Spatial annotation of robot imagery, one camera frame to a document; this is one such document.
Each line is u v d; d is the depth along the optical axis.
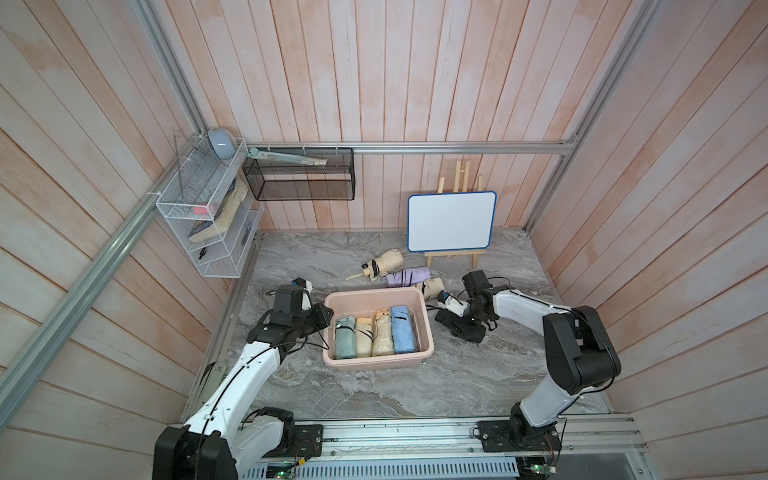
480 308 0.71
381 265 1.05
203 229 0.80
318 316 0.73
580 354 0.47
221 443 0.39
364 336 0.88
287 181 1.07
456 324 0.84
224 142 0.83
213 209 0.73
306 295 0.66
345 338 0.86
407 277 1.02
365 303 0.99
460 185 0.94
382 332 0.87
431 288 0.99
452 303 0.87
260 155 0.91
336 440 0.75
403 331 0.85
